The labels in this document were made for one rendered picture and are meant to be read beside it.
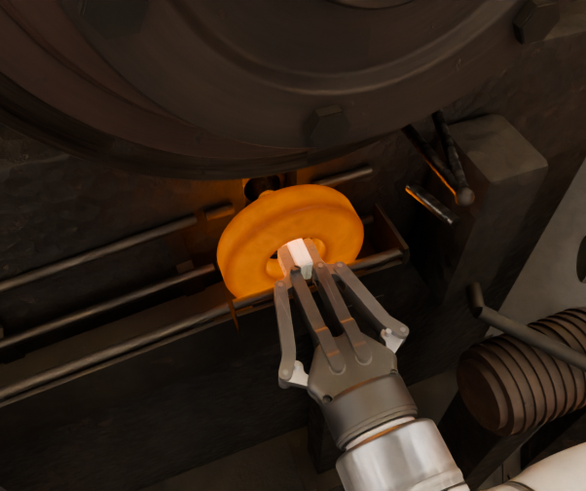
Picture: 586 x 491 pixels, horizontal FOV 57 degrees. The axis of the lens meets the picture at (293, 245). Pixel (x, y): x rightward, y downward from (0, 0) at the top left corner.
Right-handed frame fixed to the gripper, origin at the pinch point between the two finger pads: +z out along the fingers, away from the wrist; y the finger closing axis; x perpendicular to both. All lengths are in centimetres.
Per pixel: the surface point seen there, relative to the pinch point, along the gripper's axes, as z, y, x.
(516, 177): -3.1, 23.0, 5.0
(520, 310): 8, 68, -76
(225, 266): -0.7, -7.4, 1.1
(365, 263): -3.0, 7.3, -3.0
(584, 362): -18.5, 32.3, -16.8
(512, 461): -22, 43, -72
